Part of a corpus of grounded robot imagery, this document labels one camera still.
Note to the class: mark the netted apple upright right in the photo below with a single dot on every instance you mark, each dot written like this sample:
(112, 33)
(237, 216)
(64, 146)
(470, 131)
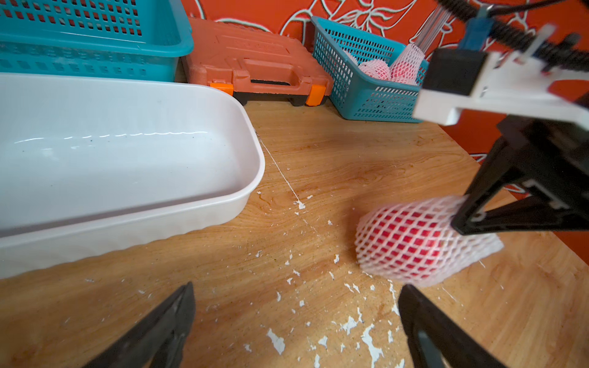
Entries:
(405, 68)

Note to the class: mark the teal basket with netted apples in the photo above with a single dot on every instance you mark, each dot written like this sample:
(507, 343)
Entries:
(340, 49)

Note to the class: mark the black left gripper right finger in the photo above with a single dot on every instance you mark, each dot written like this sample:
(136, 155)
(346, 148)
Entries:
(434, 340)

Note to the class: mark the netted apple middle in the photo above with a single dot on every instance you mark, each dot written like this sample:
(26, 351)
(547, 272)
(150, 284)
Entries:
(377, 69)

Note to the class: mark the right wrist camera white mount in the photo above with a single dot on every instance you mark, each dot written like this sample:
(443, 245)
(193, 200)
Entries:
(518, 84)

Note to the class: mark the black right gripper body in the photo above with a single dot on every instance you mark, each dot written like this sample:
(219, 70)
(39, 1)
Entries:
(549, 160)

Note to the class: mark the teal empty basket left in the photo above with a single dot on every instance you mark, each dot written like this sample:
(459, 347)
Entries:
(130, 39)

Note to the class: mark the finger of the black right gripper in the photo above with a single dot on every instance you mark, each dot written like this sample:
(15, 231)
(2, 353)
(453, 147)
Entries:
(498, 170)
(526, 215)

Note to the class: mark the white plastic tray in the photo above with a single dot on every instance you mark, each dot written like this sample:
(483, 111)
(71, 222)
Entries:
(94, 165)

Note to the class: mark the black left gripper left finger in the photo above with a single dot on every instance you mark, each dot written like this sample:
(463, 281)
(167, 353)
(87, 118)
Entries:
(157, 340)

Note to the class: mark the orange plastic tool case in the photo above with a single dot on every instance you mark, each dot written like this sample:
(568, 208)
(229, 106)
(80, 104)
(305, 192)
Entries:
(247, 63)

